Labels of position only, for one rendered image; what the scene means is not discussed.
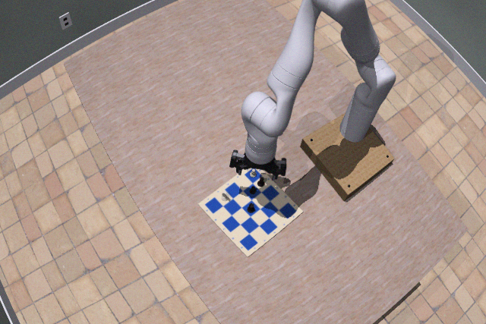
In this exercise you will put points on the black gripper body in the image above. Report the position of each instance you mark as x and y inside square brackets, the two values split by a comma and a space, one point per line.
[257, 166]

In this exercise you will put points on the white knight chess piece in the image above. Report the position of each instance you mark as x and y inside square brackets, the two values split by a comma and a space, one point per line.
[225, 196]

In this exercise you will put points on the blue and cream chessboard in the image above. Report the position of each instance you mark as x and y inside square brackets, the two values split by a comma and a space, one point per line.
[273, 210]

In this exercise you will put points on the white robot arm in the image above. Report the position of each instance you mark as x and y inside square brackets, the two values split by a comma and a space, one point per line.
[266, 119]

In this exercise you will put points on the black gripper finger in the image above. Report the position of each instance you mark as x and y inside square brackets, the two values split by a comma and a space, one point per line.
[280, 166]
[236, 161]

